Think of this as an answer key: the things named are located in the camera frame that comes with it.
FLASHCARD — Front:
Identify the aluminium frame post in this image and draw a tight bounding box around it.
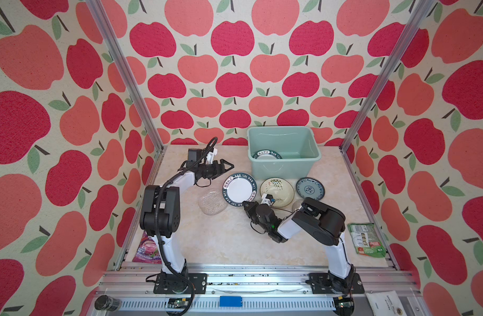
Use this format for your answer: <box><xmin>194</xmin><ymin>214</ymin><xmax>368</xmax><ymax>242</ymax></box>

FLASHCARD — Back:
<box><xmin>86</xmin><ymin>0</ymin><xmax>165</xmax><ymax>154</ymax></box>
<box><xmin>339</xmin><ymin>0</ymin><xmax>428</xmax><ymax>153</ymax></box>

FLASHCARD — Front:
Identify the blue patterned small plate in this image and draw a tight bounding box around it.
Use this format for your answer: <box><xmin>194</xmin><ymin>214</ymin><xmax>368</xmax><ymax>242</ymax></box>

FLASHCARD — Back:
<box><xmin>295</xmin><ymin>177</ymin><xmax>325</xmax><ymax>201</ymax></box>

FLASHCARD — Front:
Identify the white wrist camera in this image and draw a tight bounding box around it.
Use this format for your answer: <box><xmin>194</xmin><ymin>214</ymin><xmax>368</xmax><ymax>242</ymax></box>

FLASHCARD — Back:
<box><xmin>261</xmin><ymin>194</ymin><xmax>275</xmax><ymax>207</ymax></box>
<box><xmin>205</xmin><ymin>148</ymin><xmax>218</xmax><ymax>165</ymax></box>

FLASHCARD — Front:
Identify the white paper sheet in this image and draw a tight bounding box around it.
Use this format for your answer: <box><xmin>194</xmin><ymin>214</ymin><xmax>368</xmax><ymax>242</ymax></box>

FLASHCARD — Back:
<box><xmin>366</xmin><ymin>290</ymin><xmax>407</xmax><ymax>316</ymax></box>

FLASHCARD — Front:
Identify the cream floral plate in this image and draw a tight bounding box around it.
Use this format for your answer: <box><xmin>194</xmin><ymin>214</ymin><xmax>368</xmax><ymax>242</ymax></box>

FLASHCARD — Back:
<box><xmin>260</xmin><ymin>178</ymin><xmax>295</xmax><ymax>208</ymax></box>

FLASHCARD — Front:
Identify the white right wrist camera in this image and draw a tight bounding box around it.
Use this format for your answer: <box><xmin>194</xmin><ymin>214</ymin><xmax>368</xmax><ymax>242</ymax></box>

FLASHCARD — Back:
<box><xmin>261</xmin><ymin>194</ymin><xmax>275</xmax><ymax>207</ymax></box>

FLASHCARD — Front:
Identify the right aluminium frame post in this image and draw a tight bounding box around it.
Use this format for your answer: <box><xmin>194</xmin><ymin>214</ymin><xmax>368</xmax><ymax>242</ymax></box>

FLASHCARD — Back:
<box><xmin>339</xmin><ymin>0</ymin><xmax>428</xmax><ymax>153</ymax></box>

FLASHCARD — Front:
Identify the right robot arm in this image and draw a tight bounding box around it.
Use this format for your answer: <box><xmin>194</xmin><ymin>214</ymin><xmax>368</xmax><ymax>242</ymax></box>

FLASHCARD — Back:
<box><xmin>242</xmin><ymin>195</ymin><xmax>355</xmax><ymax>294</ymax></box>

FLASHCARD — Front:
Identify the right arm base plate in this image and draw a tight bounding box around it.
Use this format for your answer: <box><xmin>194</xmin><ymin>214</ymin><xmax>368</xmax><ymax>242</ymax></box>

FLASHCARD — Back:
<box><xmin>305</xmin><ymin>273</ymin><xmax>365</xmax><ymax>294</ymax></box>

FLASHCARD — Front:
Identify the black corrugated cable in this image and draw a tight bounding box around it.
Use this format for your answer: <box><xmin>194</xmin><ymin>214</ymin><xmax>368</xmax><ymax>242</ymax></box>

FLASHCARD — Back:
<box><xmin>153</xmin><ymin>136</ymin><xmax>219</xmax><ymax>316</ymax></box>

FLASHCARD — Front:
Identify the blue block on rail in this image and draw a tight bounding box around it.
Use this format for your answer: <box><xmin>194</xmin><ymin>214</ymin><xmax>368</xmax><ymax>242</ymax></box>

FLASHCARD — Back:
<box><xmin>219</xmin><ymin>296</ymin><xmax>243</xmax><ymax>308</ymax></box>

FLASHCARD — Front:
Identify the grey glass plate right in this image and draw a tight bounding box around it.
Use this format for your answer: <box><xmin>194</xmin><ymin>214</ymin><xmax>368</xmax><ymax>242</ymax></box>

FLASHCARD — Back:
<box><xmin>291</xmin><ymin>199</ymin><xmax>303</xmax><ymax>211</ymax></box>

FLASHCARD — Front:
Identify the left aluminium frame post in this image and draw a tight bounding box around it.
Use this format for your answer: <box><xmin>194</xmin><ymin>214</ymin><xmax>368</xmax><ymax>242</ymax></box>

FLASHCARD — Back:
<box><xmin>86</xmin><ymin>0</ymin><xmax>165</xmax><ymax>154</ymax></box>

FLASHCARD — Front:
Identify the small green-rim plate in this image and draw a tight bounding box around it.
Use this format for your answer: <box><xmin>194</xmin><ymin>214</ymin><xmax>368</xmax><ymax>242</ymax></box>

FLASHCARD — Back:
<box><xmin>252</xmin><ymin>150</ymin><xmax>282</xmax><ymax>160</ymax></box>
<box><xmin>222</xmin><ymin>172</ymin><xmax>257</xmax><ymax>207</ymax></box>

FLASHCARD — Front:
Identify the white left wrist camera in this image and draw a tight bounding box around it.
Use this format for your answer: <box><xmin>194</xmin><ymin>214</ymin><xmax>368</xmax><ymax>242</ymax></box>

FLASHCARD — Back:
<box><xmin>205</xmin><ymin>148</ymin><xmax>218</xmax><ymax>165</ymax></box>

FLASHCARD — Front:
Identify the green snack bag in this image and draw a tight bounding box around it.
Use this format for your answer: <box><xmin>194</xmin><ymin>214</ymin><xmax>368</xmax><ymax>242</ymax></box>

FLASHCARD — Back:
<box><xmin>348</xmin><ymin>223</ymin><xmax>386</xmax><ymax>258</ymax></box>

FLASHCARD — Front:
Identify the black cylinder lens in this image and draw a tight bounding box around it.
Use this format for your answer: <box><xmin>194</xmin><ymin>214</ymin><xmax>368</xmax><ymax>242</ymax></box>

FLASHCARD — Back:
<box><xmin>94</xmin><ymin>295</ymin><xmax>122</xmax><ymax>312</ymax></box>

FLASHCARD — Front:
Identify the clear glass plate left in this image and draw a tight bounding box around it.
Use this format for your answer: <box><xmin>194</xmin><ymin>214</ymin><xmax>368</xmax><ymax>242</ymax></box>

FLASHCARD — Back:
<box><xmin>198</xmin><ymin>190</ymin><xmax>228</xmax><ymax>216</ymax></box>

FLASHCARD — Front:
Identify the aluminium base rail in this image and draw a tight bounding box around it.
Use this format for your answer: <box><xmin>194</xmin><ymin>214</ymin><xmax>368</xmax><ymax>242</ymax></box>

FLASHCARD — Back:
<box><xmin>85</xmin><ymin>260</ymin><xmax>432</xmax><ymax>316</ymax></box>

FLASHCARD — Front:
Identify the green plastic bin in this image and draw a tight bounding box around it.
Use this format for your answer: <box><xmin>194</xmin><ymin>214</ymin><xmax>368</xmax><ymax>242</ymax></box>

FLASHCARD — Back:
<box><xmin>247</xmin><ymin>126</ymin><xmax>322</xmax><ymax>180</ymax></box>

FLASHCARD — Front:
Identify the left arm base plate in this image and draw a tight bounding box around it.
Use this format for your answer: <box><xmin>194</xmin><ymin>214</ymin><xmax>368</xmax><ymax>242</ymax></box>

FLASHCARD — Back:
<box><xmin>153</xmin><ymin>273</ymin><xmax>208</xmax><ymax>294</ymax></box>

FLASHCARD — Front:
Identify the purple candy bag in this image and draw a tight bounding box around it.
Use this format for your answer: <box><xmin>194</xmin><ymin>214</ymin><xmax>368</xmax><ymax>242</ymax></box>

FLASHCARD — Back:
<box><xmin>132</xmin><ymin>231</ymin><xmax>162</xmax><ymax>265</ymax></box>

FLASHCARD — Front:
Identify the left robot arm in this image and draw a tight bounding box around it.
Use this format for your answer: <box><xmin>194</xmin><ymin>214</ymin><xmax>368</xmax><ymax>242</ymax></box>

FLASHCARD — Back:
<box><xmin>140</xmin><ymin>137</ymin><xmax>234</xmax><ymax>288</ymax></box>

